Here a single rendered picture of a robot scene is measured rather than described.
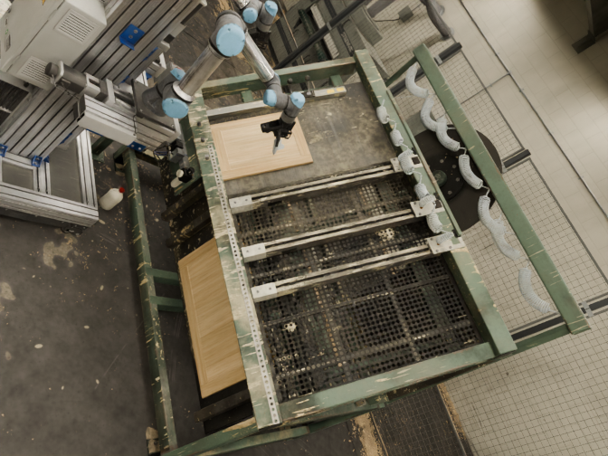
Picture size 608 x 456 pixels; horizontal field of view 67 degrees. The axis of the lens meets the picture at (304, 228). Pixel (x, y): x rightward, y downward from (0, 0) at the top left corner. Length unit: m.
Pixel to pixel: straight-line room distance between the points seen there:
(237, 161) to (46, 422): 1.69
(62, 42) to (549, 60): 6.86
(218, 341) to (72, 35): 1.72
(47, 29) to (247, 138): 1.27
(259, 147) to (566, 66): 5.77
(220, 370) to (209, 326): 0.28
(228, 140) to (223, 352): 1.30
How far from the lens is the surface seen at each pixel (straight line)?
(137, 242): 3.19
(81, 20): 2.27
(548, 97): 7.74
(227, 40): 2.05
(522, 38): 8.31
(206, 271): 2.95
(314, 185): 2.74
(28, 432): 2.61
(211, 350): 2.85
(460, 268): 2.61
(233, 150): 2.94
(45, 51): 2.38
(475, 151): 3.17
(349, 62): 3.46
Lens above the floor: 2.29
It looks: 25 degrees down
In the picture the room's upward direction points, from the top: 59 degrees clockwise
